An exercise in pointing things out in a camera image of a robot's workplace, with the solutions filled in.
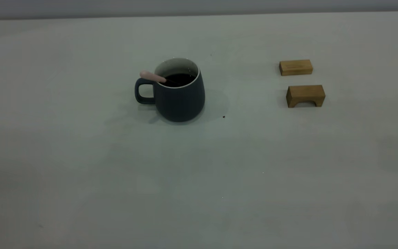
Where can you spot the arched wooden block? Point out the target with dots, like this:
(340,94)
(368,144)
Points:
(304,91)

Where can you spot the rectangular wooden block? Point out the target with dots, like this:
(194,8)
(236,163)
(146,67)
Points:
(295,67)

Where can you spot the black coffee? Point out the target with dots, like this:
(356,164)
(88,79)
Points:
(185,79)

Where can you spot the dark grey ceramic mug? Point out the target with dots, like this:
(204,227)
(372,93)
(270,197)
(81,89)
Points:
(181,103)

